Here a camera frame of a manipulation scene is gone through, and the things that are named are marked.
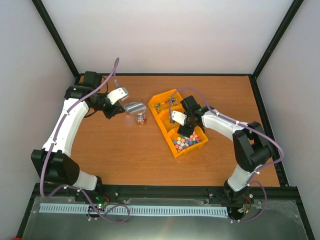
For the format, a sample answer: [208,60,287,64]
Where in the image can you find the silver metal scoop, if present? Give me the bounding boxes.
[124,101,147,114]

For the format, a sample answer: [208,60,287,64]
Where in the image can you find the yellow three-compartment bin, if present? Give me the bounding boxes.
[148,88,209,158]

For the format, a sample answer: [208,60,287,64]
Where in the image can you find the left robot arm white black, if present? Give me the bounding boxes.
[30,71,129,202]

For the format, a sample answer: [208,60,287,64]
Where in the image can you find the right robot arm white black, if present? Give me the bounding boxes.
[169,95,274,202]

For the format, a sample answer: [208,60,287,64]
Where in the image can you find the pile of star candies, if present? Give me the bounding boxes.
[172,132,201,152]

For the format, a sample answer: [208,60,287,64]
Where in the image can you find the pile of lollipops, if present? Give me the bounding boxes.
[153,98,178,109]

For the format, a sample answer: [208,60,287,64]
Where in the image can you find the clear plastic cup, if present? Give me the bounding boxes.
[133,110,147,126]

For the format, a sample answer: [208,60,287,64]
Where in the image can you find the lollipops in cup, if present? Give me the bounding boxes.
[135,112,147,125]

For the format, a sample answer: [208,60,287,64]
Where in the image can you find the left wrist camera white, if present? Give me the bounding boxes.
[106,87,129,105]

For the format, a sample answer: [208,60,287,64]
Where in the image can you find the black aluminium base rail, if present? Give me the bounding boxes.
[32,182,298,203]

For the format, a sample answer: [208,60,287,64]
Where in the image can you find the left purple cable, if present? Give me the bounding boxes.
[39,57,131,223]

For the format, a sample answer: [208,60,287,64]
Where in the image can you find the purple cable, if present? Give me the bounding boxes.
[39,57,131,223]
[168,86,285,224]

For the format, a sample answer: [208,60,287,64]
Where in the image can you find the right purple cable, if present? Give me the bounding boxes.
[168,86,285,224]

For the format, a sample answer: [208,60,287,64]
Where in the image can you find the light blue cable duct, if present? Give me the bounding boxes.
[38,203,228,218]

